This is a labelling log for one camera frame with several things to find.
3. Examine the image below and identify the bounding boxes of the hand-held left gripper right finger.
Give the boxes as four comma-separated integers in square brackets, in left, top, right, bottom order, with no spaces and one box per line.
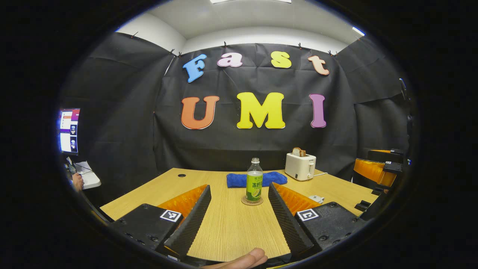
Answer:
[268,182,368,258]

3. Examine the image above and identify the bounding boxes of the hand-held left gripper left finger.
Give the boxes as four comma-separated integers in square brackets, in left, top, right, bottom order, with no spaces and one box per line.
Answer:
[110,184,212,261]

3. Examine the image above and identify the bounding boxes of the green label water bottle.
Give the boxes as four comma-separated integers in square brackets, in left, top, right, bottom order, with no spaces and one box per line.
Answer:
[246,158,263,202]

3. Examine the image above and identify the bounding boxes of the white toaster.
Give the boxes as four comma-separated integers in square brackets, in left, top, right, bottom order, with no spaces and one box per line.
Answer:
[285,152,317,181]

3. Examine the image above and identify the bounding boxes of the blue towel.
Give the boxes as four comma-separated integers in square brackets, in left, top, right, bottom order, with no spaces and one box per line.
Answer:
[226,171,288,188]

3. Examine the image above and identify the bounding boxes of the white side table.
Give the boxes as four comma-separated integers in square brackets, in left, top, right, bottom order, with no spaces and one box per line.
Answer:
[73,161,102,190]

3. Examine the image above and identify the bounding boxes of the black backdrop cloth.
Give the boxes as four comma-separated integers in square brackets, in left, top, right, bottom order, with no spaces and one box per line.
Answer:
[60,32,411,206]

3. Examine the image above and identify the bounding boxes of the computer monitor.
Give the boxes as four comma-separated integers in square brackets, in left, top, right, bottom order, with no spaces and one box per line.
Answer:
[58,108,81,155]

